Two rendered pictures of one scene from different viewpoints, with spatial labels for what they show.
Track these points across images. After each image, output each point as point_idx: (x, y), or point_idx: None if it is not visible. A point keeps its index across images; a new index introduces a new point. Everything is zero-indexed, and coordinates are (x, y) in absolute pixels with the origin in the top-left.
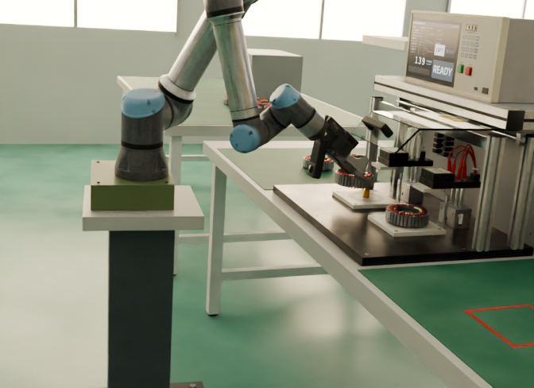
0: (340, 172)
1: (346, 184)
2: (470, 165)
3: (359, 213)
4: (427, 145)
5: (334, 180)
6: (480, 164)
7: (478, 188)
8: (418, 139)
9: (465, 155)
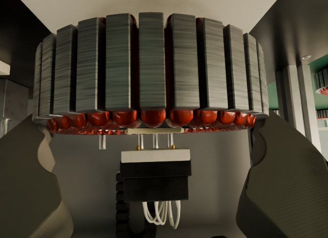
0: (121, 125)
1: (43, 49)
2: (88, 166)
3: None
4: (207, 165)
5: (184, 31)
6: (65, 174)
7: (62, 139)
8: (237, 168)
9: (105, 177)
